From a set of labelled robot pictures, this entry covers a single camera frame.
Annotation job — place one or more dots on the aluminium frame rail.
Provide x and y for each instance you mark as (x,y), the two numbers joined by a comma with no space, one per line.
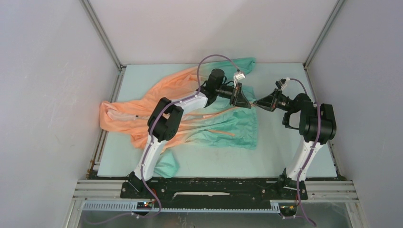
(104,195)

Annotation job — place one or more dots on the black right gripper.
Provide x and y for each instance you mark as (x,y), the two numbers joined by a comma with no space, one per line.
(269,102)

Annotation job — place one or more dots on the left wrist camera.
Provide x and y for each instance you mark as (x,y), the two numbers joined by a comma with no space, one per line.
(238,76)

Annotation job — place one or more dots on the teal and orange jacket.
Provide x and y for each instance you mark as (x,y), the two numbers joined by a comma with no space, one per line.
(217,126)

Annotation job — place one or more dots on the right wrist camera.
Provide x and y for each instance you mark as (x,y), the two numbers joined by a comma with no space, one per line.
(282,83)

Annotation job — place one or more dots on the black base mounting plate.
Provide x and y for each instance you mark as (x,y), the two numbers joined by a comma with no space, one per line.
(214,193)

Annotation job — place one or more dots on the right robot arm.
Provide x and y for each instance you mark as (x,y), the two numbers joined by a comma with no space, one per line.
(316,123)

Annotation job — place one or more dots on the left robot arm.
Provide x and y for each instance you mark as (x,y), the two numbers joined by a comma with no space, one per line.
(165,120)

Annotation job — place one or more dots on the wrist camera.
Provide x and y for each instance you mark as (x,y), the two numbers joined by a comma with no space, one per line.
(282,83)
(238,76)

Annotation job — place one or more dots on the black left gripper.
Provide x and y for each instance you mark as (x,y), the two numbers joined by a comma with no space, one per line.
(237,98)

